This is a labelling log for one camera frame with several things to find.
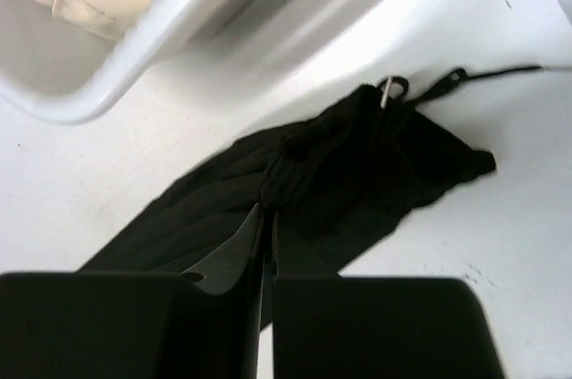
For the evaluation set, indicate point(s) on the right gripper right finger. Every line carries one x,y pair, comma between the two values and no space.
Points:
328,326

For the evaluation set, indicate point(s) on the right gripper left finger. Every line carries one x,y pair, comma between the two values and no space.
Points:
200,323

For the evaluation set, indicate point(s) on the black trousers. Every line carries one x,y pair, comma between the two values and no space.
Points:
345,179

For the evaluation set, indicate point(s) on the white plastic basket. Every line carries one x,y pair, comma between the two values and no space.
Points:
71,61

